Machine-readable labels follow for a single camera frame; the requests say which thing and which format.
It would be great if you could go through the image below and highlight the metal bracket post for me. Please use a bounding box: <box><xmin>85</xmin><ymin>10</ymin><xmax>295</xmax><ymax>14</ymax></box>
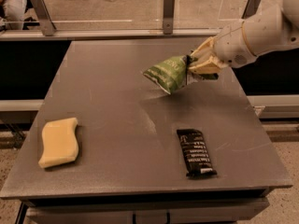
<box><xmin>242</xmin><ymin>0</ymin><xmax>262</xmax><ymax>19</ymax></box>
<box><xmin>163</xmin><ymin>0</ymin><xmax>175</xmax><ymax>35</ymax></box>
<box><xmin>30</xmin><ymin>0</ymin><xmax>56</xmax><ymax>36</ymax></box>

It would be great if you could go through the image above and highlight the metal base rail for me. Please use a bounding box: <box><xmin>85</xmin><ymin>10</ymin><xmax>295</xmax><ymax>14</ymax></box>
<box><xmin>0</xmin><ymin>28</ymin><xmax>222</xmax><ymax>42</ymax></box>

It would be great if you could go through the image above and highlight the middle metal bracket post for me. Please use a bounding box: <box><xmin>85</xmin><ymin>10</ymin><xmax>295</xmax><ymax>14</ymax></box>
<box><xmin>163</xmin><ymin>0</ymin><xmax>175</xmax><ymax>35</ymax></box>

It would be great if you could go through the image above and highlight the grey cabinet under table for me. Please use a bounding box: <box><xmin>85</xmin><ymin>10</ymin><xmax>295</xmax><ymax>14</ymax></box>
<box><xmin>16</xmin><ymin>190</ymin><xmax>269</xmax><ymax>224</ymax></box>

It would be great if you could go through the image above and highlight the clear acrylic barrier panel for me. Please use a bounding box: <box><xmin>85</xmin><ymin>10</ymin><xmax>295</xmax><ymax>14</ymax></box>
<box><xmin>31</xmin><ymin>0</ymin><xmax>281</xmax><ymax>33</ymax></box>

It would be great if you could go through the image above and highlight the black rxbar chocolate bar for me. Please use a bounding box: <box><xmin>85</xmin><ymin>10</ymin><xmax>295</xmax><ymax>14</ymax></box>
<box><xmin>177</xmin><ymin>129</ymin><xmax>217</xmax><ymax>178</ymax></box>

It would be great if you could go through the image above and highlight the green jalapeno chip bag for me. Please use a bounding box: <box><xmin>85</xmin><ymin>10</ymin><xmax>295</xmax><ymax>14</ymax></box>
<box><xmin>142</xmin><ymin>55</ymin><xmax>219</xmax><ymax>95</ymax></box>

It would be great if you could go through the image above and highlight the right metal bracket post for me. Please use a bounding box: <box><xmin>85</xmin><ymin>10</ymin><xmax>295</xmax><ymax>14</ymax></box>
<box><xmin>242</xmin><ymin>0</ymin><xmax>262</xmax><ymax>19</ymax></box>

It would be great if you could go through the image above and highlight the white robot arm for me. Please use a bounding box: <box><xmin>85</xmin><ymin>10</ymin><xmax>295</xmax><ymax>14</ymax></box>
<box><xmin>188</xmin><ymin>0</ymin><xmax>299</xmax><ymax>75</ymax></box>

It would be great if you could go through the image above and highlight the yellow wavy sponge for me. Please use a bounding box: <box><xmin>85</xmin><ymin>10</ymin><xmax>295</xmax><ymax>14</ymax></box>
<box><xmin>38</xmin><ymin>118</ymin><xmax>78</xmax><ymax>168</ymax></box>

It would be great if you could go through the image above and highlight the left metal bracket post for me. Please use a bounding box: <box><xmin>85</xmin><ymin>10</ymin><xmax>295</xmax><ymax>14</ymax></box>
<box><xmin>30</xmin><ymin>0</ymin><xmax>56</xmax><ymax>36</ymax></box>

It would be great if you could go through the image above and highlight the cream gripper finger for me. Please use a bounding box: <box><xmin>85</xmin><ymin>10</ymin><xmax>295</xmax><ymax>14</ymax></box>
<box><xmin>191</xmin><ymin>43</ymin><xmax>214</xmax><ymax>63</ymax></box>
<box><xmin>189</xmin><ymin>60</ymin><xmax>221</xmax><ymax>75</ymax></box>

